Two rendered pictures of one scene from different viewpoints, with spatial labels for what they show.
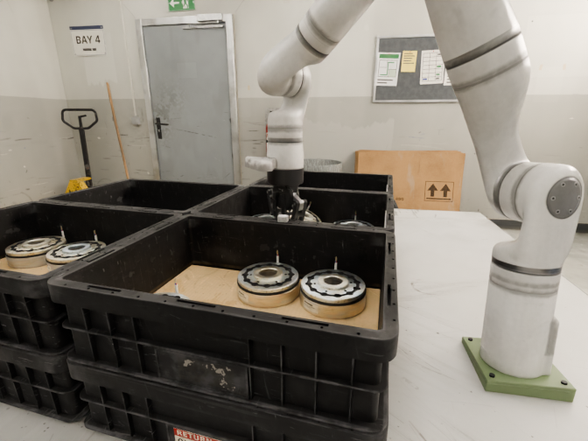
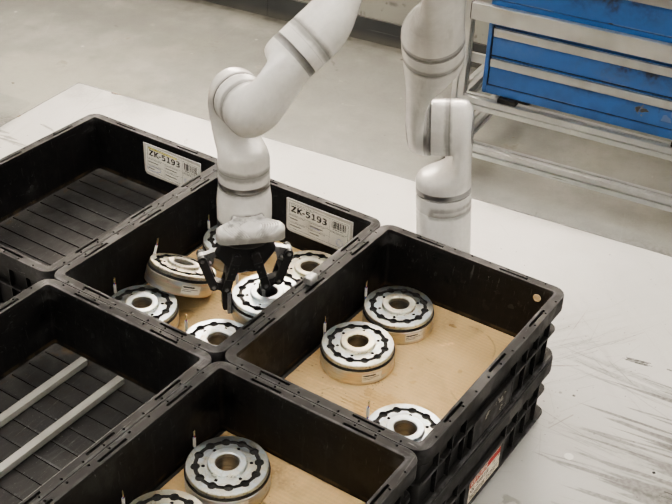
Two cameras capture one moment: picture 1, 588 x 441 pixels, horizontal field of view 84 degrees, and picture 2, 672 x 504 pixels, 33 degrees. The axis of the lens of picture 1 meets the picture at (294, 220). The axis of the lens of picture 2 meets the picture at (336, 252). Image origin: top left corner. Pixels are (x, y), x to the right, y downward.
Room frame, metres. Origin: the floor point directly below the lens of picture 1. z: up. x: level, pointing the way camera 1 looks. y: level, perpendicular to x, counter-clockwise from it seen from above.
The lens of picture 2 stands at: (0.17, 1.22, 1.83)
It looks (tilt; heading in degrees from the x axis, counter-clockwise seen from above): 34 degrees down; 287
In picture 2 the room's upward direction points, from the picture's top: 2 degrees clockwise
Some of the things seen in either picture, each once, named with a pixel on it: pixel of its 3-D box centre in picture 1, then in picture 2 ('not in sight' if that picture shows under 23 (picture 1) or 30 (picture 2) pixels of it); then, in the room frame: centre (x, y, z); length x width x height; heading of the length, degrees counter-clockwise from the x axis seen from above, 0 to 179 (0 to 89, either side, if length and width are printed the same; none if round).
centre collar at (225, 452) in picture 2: not in sight; (227, 463); (0.57, 0.32, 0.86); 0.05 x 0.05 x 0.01
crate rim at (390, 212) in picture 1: (302, 206); (224, 253); (0.72, -0.02, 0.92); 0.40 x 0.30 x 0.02; 74
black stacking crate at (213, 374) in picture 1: (251, 291); (399, 359); (0.43, 0.06, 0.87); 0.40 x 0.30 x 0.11; 74
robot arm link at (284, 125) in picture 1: (288, 101); (240, 128); (0.68, 0.01, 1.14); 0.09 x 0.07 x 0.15; 136
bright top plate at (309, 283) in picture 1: (332, 284); (398, 307); (0.47, -0.06, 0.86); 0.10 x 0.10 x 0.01
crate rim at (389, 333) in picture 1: (249, 259); (401, 329); (0.43, 0.06, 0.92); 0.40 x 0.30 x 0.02; 74
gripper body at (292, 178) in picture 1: (285, 186); (244, 240); (0.67, 0.02, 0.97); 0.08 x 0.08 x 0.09
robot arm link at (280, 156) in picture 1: (276, 152); (246, 203); (0.66, 0.03, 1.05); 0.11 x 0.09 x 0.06; 120
